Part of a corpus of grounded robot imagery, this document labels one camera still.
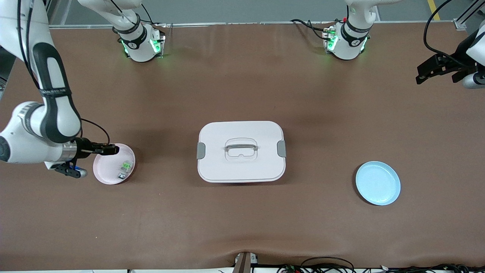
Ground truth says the white lidded storage box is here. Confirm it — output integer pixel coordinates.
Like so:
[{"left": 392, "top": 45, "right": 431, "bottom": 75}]
[{"left": 196, "top": 121, "right": 287, "bottom": 184}]

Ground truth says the pink round plate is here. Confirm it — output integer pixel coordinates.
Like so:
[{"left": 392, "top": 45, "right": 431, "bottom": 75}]
[{"left": 93, "top": 143, "right": 136, "bottom": 185}]

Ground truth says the light blue round plate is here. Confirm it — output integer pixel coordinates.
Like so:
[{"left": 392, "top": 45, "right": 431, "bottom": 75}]
[{"left": 355, "top": 161, "right": 401, "bottom": 206}]

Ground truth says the brown table mat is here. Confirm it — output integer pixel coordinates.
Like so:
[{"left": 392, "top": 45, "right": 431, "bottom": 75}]
[{"left": 0, "top": 22, "right": 485, "bottom": 270}]

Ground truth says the green push-button switch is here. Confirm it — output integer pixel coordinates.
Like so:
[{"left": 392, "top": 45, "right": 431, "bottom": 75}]
[{"left": 118, "top": 161, "right": 134, "bottom": 179}]

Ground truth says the aluminium frame profile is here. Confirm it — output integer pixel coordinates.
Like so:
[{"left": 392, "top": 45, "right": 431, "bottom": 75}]
[{"left": 454, "top": 0, "right": 485, "bottom": 31}]

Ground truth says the black arm base cable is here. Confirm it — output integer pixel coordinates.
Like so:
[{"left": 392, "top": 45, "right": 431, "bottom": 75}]
[{"left": 291, "top": 18, "right": 330, "bottom": 40}]

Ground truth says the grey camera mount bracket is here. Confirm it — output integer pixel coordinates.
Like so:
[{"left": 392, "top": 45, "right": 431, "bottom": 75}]
[{"left": 232, "top": 251, "right": 259, "bottom": 273}]

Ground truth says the silver table edge rail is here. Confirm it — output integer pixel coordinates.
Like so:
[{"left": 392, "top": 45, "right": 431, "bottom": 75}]
[{"left": 49, "top": 22, "right": 465, "bottom": 29}]

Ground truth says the black cable bundle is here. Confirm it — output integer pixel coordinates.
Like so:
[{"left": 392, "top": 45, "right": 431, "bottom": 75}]
[{"left": 277, "top": 257, "right": 485, "bottom": 273}]

